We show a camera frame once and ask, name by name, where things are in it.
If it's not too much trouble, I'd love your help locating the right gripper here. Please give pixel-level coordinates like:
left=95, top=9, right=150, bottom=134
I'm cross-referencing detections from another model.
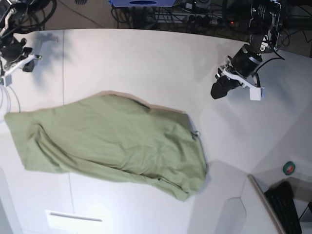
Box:
left=0, top=38, right=42, bottom=76

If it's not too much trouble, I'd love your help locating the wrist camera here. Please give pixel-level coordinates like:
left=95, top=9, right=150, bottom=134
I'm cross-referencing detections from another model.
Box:
left=249, top=86, right=265, bottom=101
left=0, top=75, right=12, bottom=87

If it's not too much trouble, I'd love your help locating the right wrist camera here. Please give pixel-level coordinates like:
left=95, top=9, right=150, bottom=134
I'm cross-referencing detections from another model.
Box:
left=0, top=75, right=12, bottom=87

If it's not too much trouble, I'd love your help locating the black keyboard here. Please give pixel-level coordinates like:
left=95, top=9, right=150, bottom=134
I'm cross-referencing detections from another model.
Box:
left=265, top=181, right=302, bottom=234

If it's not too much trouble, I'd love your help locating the green t-shirt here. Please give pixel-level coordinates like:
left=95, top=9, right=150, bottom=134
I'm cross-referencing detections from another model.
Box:
left=4, top=94, right=207, bottom=201

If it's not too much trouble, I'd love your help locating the black floor cables right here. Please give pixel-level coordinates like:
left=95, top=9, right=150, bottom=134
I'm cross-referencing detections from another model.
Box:
left=282, top=0, right=312, bottom=49

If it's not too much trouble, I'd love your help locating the green tape roll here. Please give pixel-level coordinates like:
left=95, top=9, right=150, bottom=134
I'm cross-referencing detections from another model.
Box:
left=282, top=161, right=295, bottom=176

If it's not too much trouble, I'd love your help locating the white table slot plate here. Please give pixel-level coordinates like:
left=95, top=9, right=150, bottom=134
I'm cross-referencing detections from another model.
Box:
left=46, top=210, right=112, bottom=234

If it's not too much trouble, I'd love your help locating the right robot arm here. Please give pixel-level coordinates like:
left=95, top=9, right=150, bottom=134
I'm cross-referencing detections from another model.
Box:
left=0, top=0, right=57, bottom=78

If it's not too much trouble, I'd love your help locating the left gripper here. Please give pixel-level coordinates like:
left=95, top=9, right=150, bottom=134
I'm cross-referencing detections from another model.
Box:
left=211, top=45, right=263, bottom=99

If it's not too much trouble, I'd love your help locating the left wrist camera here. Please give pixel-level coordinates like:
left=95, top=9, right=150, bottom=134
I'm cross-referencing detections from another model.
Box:
left=249, top=86, right=265, bottom=101

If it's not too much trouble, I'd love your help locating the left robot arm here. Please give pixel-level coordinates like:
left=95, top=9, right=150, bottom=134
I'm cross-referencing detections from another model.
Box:
left=211, top=0, right=284, bottom=101

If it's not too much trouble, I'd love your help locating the black power strip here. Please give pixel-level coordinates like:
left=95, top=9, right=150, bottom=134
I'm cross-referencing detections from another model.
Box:
left=187, top=15, right=226, bottom=27

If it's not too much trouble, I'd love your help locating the grey laptop edge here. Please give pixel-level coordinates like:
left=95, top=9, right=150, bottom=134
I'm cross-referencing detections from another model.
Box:
left=248, top=175, right=286, bottom=234

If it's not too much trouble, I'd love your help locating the white cable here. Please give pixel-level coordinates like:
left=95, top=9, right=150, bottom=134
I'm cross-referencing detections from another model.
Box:
left=0, top=85, right=21, bottom=114

